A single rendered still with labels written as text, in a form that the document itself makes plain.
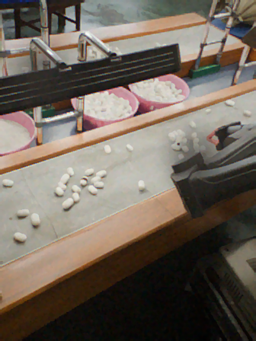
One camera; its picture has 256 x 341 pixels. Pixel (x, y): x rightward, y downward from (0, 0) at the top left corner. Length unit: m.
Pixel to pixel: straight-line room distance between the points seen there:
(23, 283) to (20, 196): 0.30
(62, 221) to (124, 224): 0.17
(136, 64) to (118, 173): 0.35
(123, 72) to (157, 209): 0.40
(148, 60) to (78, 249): 0.55
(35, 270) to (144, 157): 0.56
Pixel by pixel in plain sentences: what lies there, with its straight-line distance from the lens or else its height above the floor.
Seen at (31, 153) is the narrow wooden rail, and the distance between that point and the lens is 1.21.
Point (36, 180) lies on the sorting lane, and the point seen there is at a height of 0.74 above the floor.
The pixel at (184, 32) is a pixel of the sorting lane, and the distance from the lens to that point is 2.30.
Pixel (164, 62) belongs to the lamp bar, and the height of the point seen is 1.08.
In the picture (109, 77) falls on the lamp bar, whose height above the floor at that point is 1.07.
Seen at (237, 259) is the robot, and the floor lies 0.47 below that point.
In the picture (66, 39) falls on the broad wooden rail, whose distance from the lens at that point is 1.94.
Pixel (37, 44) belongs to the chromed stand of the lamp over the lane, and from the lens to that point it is 1.03.
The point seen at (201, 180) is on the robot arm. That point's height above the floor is 1.13.
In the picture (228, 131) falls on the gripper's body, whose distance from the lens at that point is 1.13.
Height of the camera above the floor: 1.54
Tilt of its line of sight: 42 degrees down
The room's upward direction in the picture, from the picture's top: 10 degrees clockwise
